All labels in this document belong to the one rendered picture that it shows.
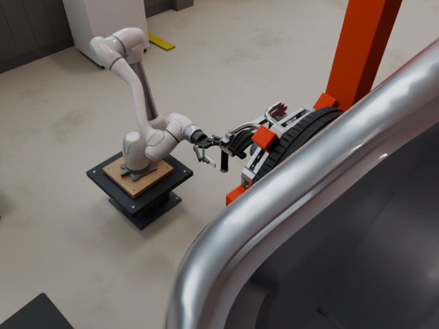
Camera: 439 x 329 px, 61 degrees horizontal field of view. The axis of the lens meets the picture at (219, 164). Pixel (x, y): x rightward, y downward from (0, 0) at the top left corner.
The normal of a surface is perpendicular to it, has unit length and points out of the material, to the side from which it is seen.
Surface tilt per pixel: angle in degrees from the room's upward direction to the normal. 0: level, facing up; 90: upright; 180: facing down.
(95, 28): 90
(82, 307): 0
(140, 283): 0
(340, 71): 90
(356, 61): 90
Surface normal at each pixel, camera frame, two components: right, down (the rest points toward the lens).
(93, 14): 0.69, 0.52
